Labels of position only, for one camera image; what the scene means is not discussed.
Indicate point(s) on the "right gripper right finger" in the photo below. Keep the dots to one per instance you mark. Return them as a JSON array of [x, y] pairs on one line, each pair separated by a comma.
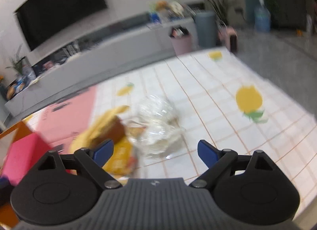
[[217, 162]]

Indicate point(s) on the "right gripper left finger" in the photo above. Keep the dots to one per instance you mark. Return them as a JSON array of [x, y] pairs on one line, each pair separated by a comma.
[[91, 162]]

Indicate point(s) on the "yellow cloth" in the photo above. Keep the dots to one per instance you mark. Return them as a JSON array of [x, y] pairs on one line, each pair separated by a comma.
[[82, 140]]

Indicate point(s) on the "yellow snack packet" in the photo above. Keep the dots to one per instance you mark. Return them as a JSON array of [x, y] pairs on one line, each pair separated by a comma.
[[123, 161]]

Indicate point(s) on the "brown bear shaped sponge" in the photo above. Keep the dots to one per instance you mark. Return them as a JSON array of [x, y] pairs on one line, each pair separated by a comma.
[[113, 130]]

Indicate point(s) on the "clear plastic item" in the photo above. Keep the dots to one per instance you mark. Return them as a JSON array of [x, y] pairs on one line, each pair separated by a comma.
[[153, 130]]

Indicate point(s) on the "pink printed mat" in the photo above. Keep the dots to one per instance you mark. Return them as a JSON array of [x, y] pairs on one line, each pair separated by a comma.
[[61, 122]]

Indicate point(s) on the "checked lemon tablecloth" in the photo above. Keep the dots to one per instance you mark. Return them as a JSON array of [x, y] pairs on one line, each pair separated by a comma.
[[224, 102]]

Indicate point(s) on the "red Wonderlab box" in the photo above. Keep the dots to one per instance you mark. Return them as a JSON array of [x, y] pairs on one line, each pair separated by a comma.
[[23, 154]]

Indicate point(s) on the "orange cardboard storage box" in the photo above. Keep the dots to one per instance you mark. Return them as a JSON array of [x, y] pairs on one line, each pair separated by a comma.
[[9, 136]]

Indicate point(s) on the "green potted plant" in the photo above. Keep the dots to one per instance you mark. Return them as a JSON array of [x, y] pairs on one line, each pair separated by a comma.
[[22, 67]]

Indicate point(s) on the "pink small heater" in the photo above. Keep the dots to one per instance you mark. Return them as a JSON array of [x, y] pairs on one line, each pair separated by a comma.
[[229, 38]]

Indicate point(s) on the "pink waste bin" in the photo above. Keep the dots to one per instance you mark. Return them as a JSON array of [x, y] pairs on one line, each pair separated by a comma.
[[181, 40]]

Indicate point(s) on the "grey cylindrical bin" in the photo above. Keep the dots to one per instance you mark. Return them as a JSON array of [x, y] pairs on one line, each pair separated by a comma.
[[206, 29]]

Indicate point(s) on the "tall leafy floor plant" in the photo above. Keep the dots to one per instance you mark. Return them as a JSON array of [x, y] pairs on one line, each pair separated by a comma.
[[222, 7]]

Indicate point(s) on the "blue water bottle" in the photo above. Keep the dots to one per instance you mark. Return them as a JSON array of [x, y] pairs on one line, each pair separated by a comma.
[[262, 17]]

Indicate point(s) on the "small teddy bear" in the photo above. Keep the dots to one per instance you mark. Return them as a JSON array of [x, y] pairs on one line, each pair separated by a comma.
[[161, 5]]

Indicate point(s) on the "black wall television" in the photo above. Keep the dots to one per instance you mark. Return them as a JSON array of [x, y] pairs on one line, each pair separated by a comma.
[[40, 20]]

